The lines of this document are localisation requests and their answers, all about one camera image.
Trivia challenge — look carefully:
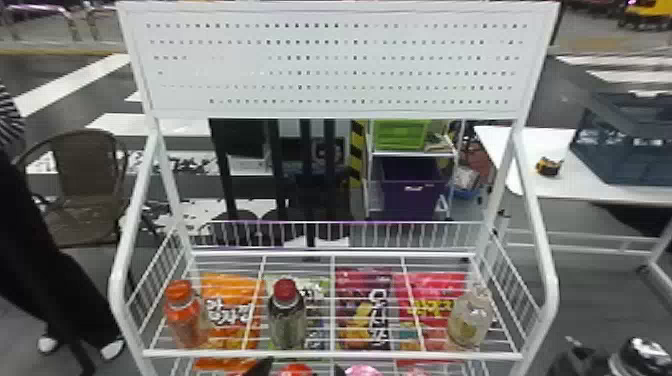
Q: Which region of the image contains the pale clear bottle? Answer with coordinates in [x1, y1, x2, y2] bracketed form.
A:
[446, 285, 495, 351]

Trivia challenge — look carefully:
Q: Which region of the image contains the white side table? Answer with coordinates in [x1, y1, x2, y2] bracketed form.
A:
[473, 124, 672, 307]

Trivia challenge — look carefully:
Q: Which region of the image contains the purple crate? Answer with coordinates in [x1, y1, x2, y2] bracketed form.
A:
[378, 156, 449, 221]

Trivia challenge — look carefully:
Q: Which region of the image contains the red snack packet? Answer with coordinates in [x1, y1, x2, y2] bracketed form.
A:
[393, 271, 469, 369]

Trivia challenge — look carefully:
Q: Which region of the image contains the blue crate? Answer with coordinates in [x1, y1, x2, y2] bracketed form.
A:
[569, 91, 672, 188]

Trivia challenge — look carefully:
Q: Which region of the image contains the white wire rack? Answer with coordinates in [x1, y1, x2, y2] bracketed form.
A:
[107, 0, 562, 376]

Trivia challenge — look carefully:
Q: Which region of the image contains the green basket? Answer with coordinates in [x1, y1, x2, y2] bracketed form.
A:
[372, 120, 433, 153]

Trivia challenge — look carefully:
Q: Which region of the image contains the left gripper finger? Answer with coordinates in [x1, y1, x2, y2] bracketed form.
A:
[242, 356, 276, 376]

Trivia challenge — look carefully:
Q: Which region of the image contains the orange snack packet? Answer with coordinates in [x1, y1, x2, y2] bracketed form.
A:
[193, 272, 267, 372]

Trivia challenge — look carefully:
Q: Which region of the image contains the person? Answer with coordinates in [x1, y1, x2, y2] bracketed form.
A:
[0, 82, 128, 376]

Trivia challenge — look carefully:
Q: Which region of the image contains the brown chair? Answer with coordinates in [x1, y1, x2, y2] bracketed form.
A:
[14, 128, 131, 249]

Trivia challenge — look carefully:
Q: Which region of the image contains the dark bottle with red cap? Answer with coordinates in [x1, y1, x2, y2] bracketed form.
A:
[267, 277, 309, 351]

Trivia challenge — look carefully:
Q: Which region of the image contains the orange bottle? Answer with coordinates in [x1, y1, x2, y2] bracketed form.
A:
[163, 279, 212, 350]

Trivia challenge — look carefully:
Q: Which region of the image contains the white shelf trolley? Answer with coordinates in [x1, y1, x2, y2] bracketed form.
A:
[364, 118, 467, 221]

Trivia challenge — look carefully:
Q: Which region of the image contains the striped post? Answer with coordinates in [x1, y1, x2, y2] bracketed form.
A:
[348, 120, 368, 189]

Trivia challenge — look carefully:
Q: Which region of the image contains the yellow tape measure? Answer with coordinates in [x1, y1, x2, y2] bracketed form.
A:
[534, 155, 565, 178]

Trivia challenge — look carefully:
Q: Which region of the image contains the maroon snack packet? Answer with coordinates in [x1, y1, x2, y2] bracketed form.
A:
[334, 268, 395, 352]

